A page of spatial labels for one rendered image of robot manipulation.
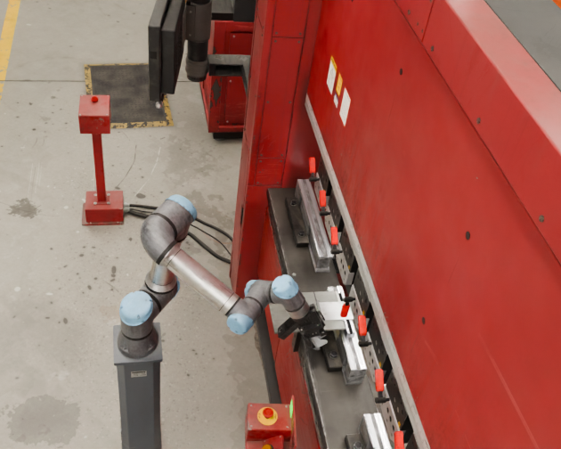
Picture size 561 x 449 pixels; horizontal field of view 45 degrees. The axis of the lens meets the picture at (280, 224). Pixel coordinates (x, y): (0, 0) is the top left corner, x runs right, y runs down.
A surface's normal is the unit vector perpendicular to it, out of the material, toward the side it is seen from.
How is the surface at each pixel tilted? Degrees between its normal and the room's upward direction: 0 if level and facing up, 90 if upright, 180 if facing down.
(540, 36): 0
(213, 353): 0
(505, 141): 90
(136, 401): 90
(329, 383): 0
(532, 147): 90
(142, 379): 90
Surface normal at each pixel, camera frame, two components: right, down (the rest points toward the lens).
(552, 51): 0.12, -0.72
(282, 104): 0.16, 0.69
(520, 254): -0.98, 0.03
